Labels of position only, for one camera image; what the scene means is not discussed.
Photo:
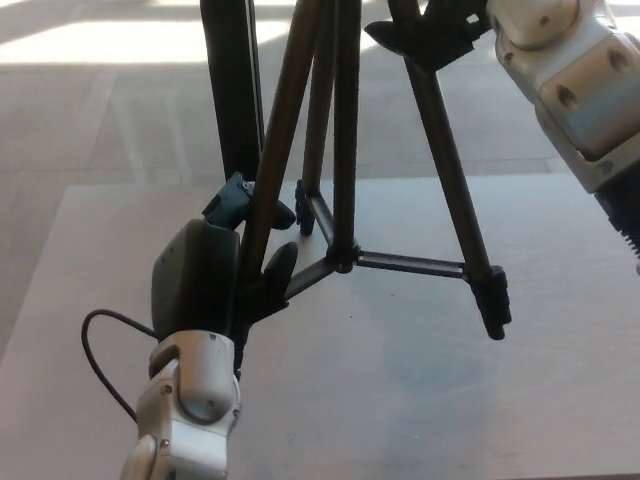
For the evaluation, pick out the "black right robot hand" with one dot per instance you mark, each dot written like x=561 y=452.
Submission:
x=435 y=35

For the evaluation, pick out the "black vertical post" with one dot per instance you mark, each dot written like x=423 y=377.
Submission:
x=232 y=100

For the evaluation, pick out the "bronze camera tripod black joints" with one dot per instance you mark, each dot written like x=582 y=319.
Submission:
x=345 y=150

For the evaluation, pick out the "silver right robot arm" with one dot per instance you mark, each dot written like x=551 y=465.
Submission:
x=565 y=65

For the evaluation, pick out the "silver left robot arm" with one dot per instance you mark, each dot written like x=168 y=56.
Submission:
x=200 y=400

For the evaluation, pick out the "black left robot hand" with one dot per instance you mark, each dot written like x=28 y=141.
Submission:
x=195 y=280

